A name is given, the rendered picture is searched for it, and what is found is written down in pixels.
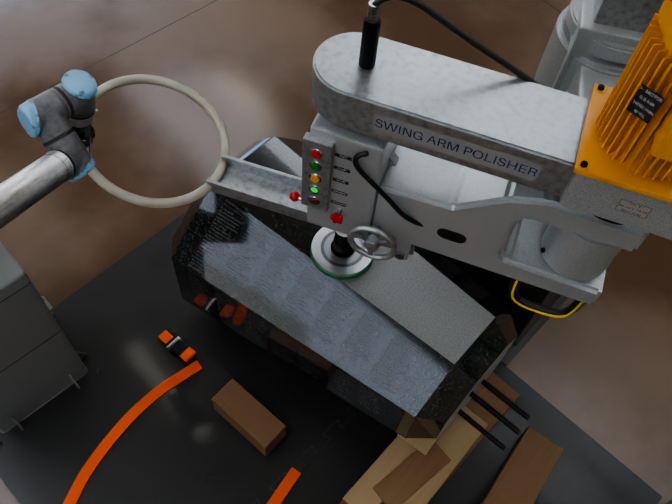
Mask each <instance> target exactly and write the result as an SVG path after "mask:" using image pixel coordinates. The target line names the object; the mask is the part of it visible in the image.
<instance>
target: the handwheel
mask: <svg viewBox="0 0 672 504"><path fill-rule="evenodd" d="M362 231H364V232H370V233H372V234H371V235H367V236H366V235H364V234H363V233H361V232H362ZM354 234H355V235H356V236H358V237H359V238H361V239H362V240H364V243H363V246H364V247H365V248H366V249H367V250H368V251H366V250H364V249H363V248H361V247H360V246H359V245H357V243H356V242H355V241H354V239H353V235H354ZM379 236H380V237H382V238H383V239H385V240H380V239H379V238H378V237H379ZM347 240H348V243H349V244H350V246H351V247H352V248H353V249H354V250H355V251H356V252H358V253H359V254H361V255H363V256H365V257H367V258H370V259H374V260H388V259H391V258H392V257H394V256H395V254H396V253H397V245H396V242H395V241H394V239H393V238H392V237H391V236H390V235H389V234H388V233H386V232H385V231H383V230H382V229H381V227H379V226H375V227H373V226H369V225H358V226H355V227H352V228H351V229H350V230H349V231H348V233H347ZM379 246H390V247H391V251H390V252H389V253H386V254H375V253H373V252H374V251H377V250H378V247H379Z"/></svg>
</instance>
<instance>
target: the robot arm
mask: <svg viewBox="0 0 672 504"><path fill-rule="evenodd" d="M97 93H98V89H97V83H96V80H95V79H94V77H93V76H92V75H90V74H89V73H87V72H85V71H82V70H70V71H68V72H66V73H65V74H64V75H63V77H62V79H61V83H60V84H58V85H56V86H54V87H52V88H50V89H48V90H46V91H44V92H42V93H41V94H39V95H37V96H35V97H33V98H31V99H28V100H27V101H26V102H24V103H22V104H21V105H19V106H18V109H17V115H18V118H19V121H20V123H21V125H22V127H23V128H24V130H26V132H27V133H28V135H30V136H31V137H33V138H37V137H38V138H39V140H40V141H41V143H42V144H43V145H44V147H45V148H46V150H47V151H48V152H47V153H46V154H45V155H44V156H42V157H41V158H39V159H38V160H36V161H35V162H33V163H31V164H30V165H28V166H27V167H25V168H24V169H22V170H21V171H19V172H17V173H16V174H14V175H13V176H11V177H10V178H8V179H7V180H5V181H3V182H2V183H0V229H1V228H2V227H4V226H5V225H7V224H8V223H9V222H11V221H12V220H14V219H15V218H16V217H18V216H19V215H20V214H22V213H23V212H25V211H26V210H27V209H29V208H30V207H31V206H33V205H34V204H36V203H37V202H38V201H40V200H41V199H42V198H44V197H45V196H47V195H48V194H49V193H51V192H52V191H53V190H55V189H56V188H58V187H59V186H60V185H62V184H63V183H64V182H66V181H68V182H74V181H77V180H79V179H80V178H82V177H83V176H85V175H86V174H87V173H89V172H90V171H91V170H92V169H93V168H94V167H95V161H94V160H93V158H92V155H91V154H90V153H89V152H90V147H91V145H92V143H93V138H94V137H95V130H94V126H92V122H93V121H94V119H95V113H97V112H98V110H97V109H96V97H97Z"/></svg>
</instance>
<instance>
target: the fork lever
mask: <svg viewBox="0 0 672 504"><path fill-rule="evenodd" d="M221 158H222V160H225V161H226V162H227V164H228V165H227V168H226V171H225V173H224V175H223V177H222V178H221V180H220V181H219V182H217V181H214V180H211V179H207V181H206V182H207V184H208V185H210V186H211V187H212V190H211V192H215V193H218V194H221V195H224V196H227V197H230V198H233V199H237V200H240V201H243V202H246V203H249V204H252V205H256V206H259V207H262V208H265V209H268V210H271V211H274V212H278V213H281V214H284V215H287V216H290V217H293V218H297V219H300V220H303V221H306V222H309V223H312V224H315V225H319V224H317V223H314V222H311V221H309V220H307V206H306V205H304V204H301V201H300V200H298V201H296V202H293V201H292V200H291V199H290V193H291V192H293V191H297V192H299V194H300V196H301V187H302V178H300V177H297V176H293V175H290V174H287V173H284V172H280V171H277V170H274V169H270V168H267V167H264V166H261V165H257V164H254V163H251V162H248V161H244V160H241V159H238V158H235V157H231V156H228V155H225V154H222V156H221ZM319 226H322V225H319ZM322 227H325V226H322ZM325 228H328V227H325ZM328 229H331V228H328ZM331 230H334V229H331ZM334 231H337V230H334ZM394 257H395V258H397V259H398V260H404V257H405V254H403V253H402V252H397V253H396V254H395V256H394Z"/></svg>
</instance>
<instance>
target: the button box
mask: <svg viewBox="0 0 672 504"><path fill-rule="evenodd" d="M311 149H318V150H320V151H321V152H322V153H323V157H322V158H321V159H316V158H314V157H313V156H312V155H311V154H310V150H311ZM333 155H334V143H333V142H330V141H326V140H323V139H320V138H317V137H314V136H312V135H311V134H310V132H306V133H305V135H304V137H303V155H302V187H301V204H304V205H306V206H309V207H312V208H315V209H318V210H321V211H324V212H327V210H328V208H329V200H330V188H331V177H332V166H333ZM312 161H315V162H318V163H320V164H321V166H322V170H321V171H314V170H313V169H312V168H311V167H310V165H309V164H310V162H312ZM312 173H314V174H317V175H319V176H320V177H321V182H320V183H314V182H312V181H311V180H310V178H309V175H310V174H312ZM310 185H315V186H317V187H318V188H319V189H320V190H321V192H320V194H314V193H312V192H310V191H309V189H308V187H309V186H310ZM309 196H314V197H316V198H318V199H319V201H320V204H318V205H314V204H311V203H310V202H309V201H308V197H309Z"/></svg>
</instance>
